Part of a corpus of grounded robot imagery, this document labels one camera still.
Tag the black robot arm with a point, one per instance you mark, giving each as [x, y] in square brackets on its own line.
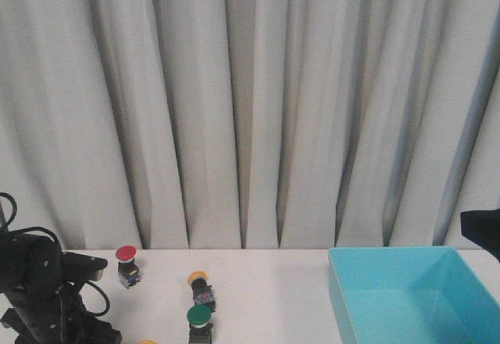
[43, 284]
[482, 228]

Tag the yellow push button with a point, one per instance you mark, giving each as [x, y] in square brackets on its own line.
[147, 341]
[202, 291]

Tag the green push button upright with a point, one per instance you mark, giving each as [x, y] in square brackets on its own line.
[200, 325]

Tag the light blue plastic box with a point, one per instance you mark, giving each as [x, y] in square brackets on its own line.
[409, 295]

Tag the grey pleated curtain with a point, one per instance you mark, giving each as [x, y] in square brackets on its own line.
[250, 124]

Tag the yellow push button middle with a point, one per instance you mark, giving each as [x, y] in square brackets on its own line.
[202, 291]

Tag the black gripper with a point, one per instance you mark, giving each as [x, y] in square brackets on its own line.
[59, 317]

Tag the red push button far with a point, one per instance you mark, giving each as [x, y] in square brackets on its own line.
[128, 271]

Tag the yellow push button front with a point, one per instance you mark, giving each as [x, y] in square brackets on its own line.
[147, 341]

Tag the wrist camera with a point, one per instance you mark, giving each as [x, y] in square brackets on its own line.
[81, 268]

